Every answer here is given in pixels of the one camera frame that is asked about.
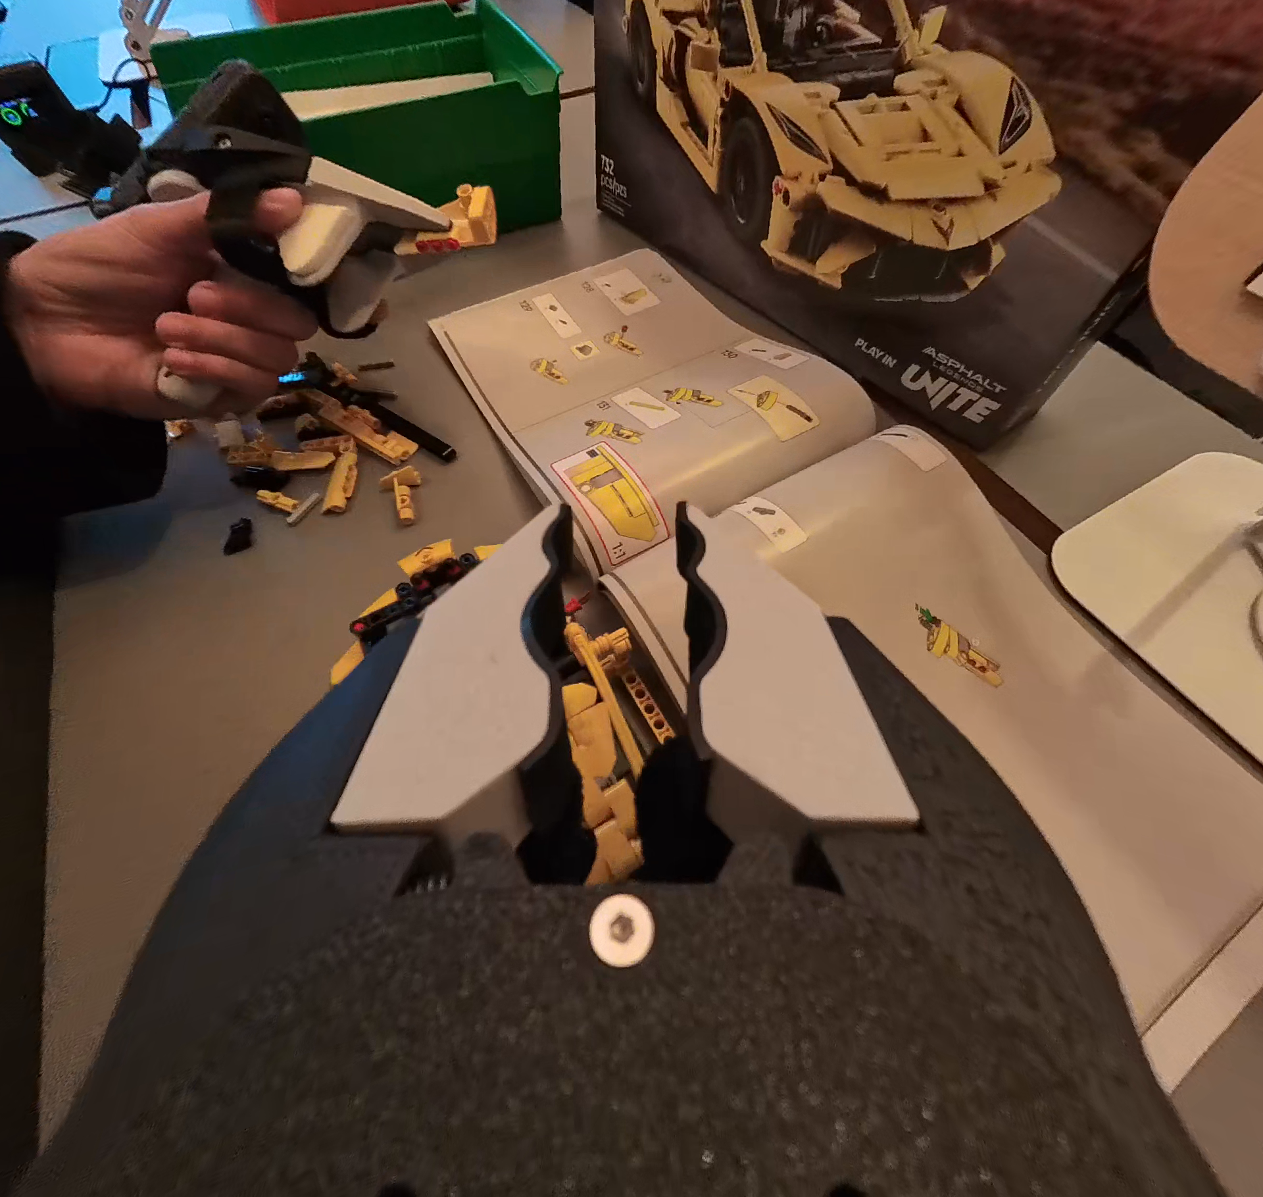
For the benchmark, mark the black car set box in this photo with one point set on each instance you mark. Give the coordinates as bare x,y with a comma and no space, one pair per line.
891,131

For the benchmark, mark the open instruction booklet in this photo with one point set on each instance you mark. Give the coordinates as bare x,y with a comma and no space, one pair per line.
891,584

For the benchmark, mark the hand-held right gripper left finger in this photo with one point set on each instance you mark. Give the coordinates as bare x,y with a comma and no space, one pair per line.
445,724

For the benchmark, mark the pile of yellow brick pieces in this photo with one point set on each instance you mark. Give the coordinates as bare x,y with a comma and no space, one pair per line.
339,453

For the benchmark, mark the black brick beam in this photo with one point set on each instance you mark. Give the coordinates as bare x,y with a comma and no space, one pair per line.
395,426

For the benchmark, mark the person's left forearm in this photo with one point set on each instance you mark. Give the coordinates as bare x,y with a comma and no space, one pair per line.
82,463

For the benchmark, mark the yellow brick car model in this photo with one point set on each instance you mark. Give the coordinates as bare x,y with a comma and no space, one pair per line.
594,724

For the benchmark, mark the green plastic bin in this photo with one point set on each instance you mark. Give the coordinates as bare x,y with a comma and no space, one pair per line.
414,112

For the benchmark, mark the small black desk device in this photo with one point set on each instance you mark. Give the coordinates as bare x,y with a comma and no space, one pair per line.
50,122

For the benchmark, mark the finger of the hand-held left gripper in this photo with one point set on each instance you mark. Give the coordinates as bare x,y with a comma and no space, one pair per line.
377,192

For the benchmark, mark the slim yellow brick piece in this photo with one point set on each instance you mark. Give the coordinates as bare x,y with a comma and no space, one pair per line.
467,220

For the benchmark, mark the person's left hand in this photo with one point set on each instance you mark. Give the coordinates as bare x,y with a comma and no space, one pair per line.
118,307

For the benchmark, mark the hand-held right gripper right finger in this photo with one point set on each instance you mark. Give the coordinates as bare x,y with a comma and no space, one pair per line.
811,724

